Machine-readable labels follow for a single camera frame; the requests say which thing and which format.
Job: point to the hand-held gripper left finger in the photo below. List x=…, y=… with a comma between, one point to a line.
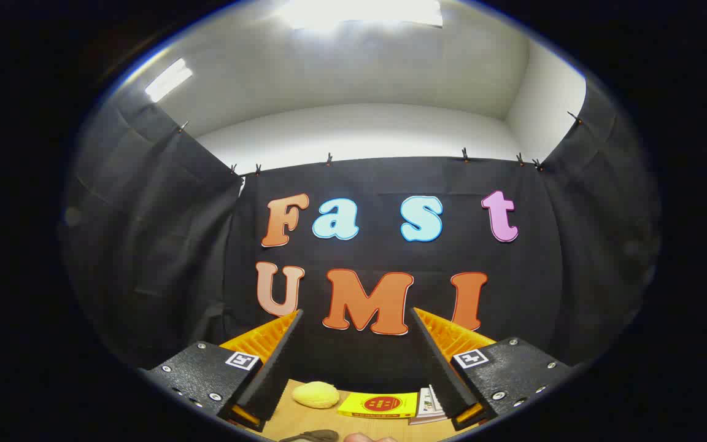
x=270, y=377

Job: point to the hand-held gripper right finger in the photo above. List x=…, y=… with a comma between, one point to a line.
x=442, y=374

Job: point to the brown shoe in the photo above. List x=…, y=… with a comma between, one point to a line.
x=310, y=436

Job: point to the white illustrated book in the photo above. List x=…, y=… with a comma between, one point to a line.
x=430, y=402

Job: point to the yellow round plush bun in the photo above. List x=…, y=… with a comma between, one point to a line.
x=315, y=395

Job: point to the yellow book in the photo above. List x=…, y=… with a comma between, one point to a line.
x=378, y=405

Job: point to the small ceiling light panel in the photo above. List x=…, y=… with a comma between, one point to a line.
x=168, y=80

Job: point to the large ceiling light panel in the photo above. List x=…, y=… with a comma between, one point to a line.
x=359, y=12

